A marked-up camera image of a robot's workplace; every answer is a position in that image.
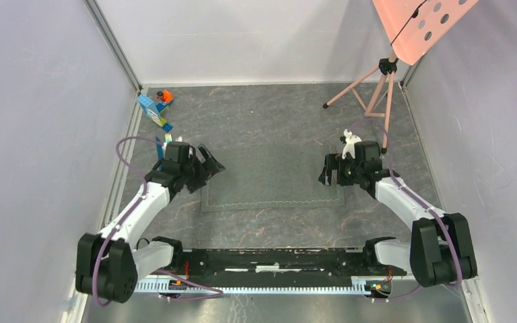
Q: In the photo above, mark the pink tripod stand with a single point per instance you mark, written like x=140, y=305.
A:
x=387, y=67

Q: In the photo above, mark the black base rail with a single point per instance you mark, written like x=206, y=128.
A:
x=278, y=267

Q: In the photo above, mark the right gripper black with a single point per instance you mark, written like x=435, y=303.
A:
x=332, y=162

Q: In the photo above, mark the grey cloth napkin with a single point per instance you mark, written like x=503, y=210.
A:
x=270, y=176

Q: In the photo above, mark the blue toy block stack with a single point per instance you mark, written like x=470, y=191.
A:
x=153, y=110

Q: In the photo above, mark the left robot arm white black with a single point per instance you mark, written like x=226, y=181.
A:
x=108, y=263

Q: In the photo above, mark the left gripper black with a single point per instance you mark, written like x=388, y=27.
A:
x=204, y=174

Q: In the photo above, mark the orange toy figure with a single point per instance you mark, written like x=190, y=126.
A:
x=165, y=96

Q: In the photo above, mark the white slotted cable duct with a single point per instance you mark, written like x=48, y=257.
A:
x=162, y=285

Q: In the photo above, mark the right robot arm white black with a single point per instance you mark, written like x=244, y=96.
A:
x=440, y=250

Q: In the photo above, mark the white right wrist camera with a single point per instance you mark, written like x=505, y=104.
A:
x=349, y=140

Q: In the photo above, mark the pink perforated board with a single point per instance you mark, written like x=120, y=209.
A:
x=414, y=26

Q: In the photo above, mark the blue plastic knife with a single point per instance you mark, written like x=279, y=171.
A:
x=159, y=151

